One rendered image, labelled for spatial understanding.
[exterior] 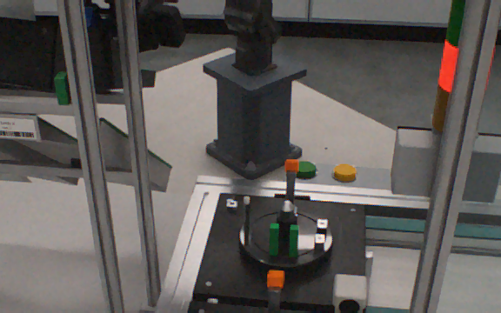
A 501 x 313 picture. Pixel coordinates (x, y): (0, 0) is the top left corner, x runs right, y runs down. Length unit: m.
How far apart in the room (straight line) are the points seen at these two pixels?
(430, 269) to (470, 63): 0.27
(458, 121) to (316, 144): 0.79
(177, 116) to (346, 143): 0.38
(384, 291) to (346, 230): 0.11
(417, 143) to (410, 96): 2.83
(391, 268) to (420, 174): 0.33
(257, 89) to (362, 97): 2.29
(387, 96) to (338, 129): 2.04
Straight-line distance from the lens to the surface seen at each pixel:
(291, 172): 1.07
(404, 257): 1.17
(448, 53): 0.78
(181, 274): 1.06
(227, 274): 1.03
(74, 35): 0.71
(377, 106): 3.52
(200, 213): 1.17
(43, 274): 1.24
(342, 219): 1.14
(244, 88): 1.31
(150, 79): 1.03
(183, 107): 1.67
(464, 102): 0.77
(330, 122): 1.62
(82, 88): 0.74
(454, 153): 0.79
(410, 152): 0.83
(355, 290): 0.99
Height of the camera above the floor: 1.66
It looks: 36 degrees down
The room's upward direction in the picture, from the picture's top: straight up
